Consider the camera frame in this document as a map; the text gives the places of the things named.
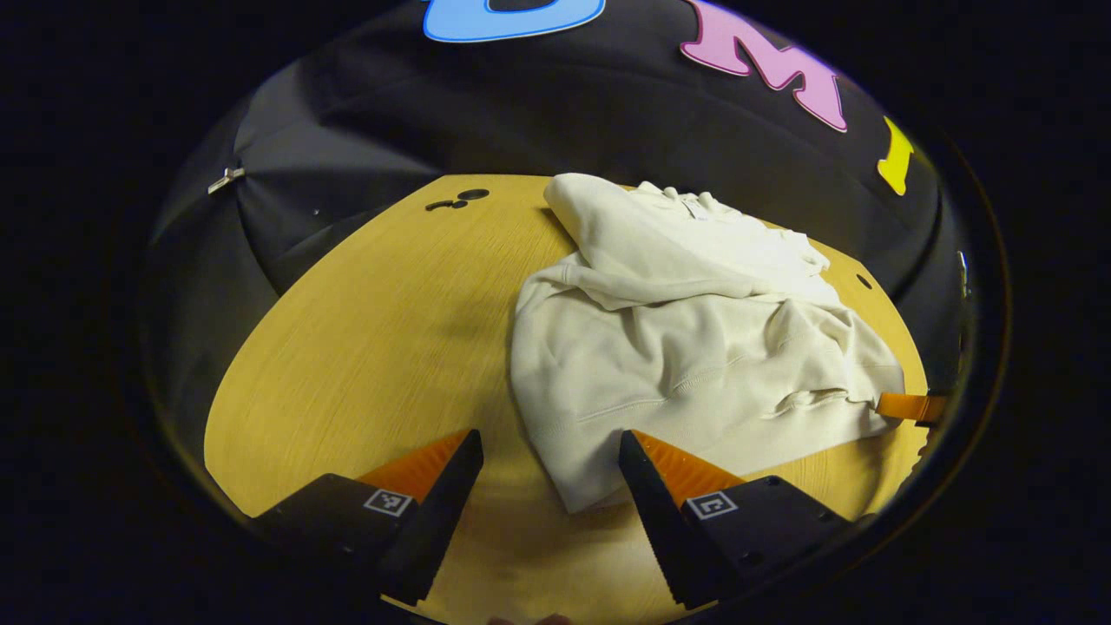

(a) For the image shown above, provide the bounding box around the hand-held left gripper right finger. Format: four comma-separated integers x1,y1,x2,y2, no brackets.
618,429,856,610

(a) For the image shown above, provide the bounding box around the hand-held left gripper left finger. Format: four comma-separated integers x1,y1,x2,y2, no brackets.
252,428,485,607

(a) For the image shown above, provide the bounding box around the cream white sweatshirt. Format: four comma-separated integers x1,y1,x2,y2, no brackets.
509,172,908,515

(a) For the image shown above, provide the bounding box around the black backdrop cloth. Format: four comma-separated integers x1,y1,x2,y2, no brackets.
143,0,973,452

